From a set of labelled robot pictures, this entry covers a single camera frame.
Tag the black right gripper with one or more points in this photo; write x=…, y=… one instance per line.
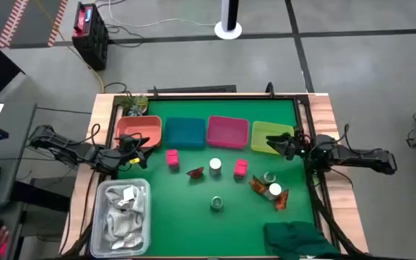
x=296, y=148

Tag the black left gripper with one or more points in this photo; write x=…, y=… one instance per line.
x=130, y=153

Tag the red-lid smoked paprika tin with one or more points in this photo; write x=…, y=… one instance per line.
x=173, y=157
x=241, y=167

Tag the small metal-lid glass jar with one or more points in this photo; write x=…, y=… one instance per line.
x=216, y=203
x=269, y=177

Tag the white-lid bagel seasoning jar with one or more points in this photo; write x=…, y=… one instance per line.
x=274, y=189
x=215, y=163

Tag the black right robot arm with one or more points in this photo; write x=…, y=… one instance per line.
x=359, y=155

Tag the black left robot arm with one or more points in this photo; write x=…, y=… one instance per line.
x=70, y=150

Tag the orange plastic bin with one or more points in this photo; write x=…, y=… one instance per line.
x=146, y=126

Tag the yellow-green plastic bin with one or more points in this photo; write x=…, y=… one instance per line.
x=262, y=131

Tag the small potted succulent plant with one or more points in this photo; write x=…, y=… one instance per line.
x=137, y=104

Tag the blue plastic bin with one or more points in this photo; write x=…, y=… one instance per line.
x=185, y=131

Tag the white cloth label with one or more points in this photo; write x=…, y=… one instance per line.
x=128, y=194

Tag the pink plastic bin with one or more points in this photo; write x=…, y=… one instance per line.
x=228, y=131

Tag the black table clamp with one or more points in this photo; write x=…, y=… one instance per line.
x=270, y=88
x=155, y=93

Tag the black floor strip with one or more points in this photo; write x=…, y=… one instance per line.
x=193, y=89

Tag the grey crumpled cloth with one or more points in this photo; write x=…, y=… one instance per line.
x=121, y=220

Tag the green table mat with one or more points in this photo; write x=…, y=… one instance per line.
x=193, y=224

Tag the clear plastic storage box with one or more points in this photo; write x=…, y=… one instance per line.
x=98, y=231

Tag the dark green folded cloth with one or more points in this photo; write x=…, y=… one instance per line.
x=294, y=240

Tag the black plastic crate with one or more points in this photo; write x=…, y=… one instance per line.
x=92, y=47

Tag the grey office desk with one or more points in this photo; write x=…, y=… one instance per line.
x=16, y=144

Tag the white black pole round base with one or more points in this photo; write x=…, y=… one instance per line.
x=228, y=14

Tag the red device on crate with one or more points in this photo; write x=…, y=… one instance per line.
x=81, y=21

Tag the grey floor mat orange stripes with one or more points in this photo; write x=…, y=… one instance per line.
x=34, y=21

